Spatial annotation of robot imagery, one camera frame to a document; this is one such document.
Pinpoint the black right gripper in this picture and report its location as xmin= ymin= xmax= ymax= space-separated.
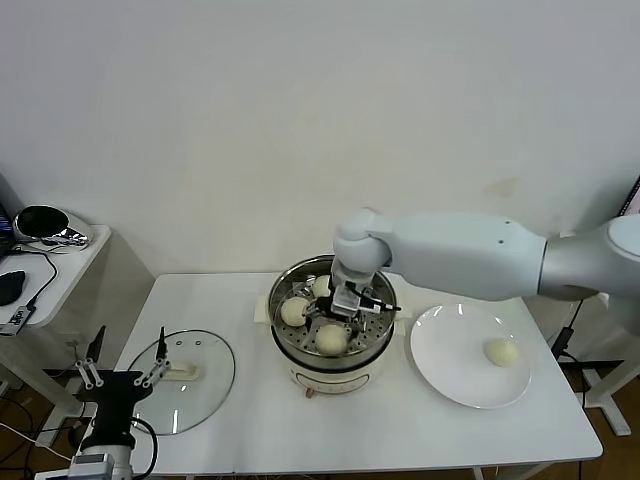
xmin=303 ymin=297 xmax=375 ymax=349

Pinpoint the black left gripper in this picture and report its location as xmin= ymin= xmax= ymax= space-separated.
xmin=74 ymin=324 xmax=172 ymax=445

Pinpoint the round glass pot lid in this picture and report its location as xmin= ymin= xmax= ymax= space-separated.
xmin=122 ymin=328 xmax=237 ymax=436

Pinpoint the stainless steel steamer basket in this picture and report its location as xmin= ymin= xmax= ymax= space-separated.
xmin=268 ymin=254 xmax=400 ymax=361

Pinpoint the white side table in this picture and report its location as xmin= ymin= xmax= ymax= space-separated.
xmin=582 ymin=292 xmax=640 ymax=437
xmin=0 ymin=224 xmax=114 ymax=447

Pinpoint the round white plate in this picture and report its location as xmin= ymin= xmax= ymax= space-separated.
xmin=409 ymin=303 xmax=532 ymax=410

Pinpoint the black computer mouse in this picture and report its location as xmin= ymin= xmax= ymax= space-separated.
xmin=0 ymin=269 xmax=27 ymax=307

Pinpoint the chrome round device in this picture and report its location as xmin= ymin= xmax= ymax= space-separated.
xmin=13 ymin=204 xmax=96 ymax=250

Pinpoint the dark grey open laptop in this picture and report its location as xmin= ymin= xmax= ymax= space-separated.
xmin=0 ymin=172 xmax=14 ymax=260
xmin=619 ymin=174 xmax=640 ymax=217

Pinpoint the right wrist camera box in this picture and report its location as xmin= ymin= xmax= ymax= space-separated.
xmin=331 ymin=282 xmax=363 ymax=316

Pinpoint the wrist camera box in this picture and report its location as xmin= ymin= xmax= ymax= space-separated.
xmin=331 ymin=282 xmax=363 ymax=316
xmin=67 ymin=452 xmax=115 ymax=480

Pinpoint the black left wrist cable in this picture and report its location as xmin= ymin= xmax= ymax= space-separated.
xmin=130 ymin=417 xmax=162 ymax=480

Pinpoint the thin black desk cable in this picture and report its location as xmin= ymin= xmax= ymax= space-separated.
xmin=9 ymin=243 xmax=59 ymax=309

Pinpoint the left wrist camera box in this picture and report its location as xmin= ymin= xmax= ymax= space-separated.
xmin=67 ymin=452 xmax=115 ymax=480

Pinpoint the thin white floor cable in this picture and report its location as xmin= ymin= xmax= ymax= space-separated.
xmin=0 ymin=422 xmax=76 ymax=464

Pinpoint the laptop charger cable with adapter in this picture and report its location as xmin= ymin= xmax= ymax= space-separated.
xmin=549 ymin=298 xmax=587 ymax=362

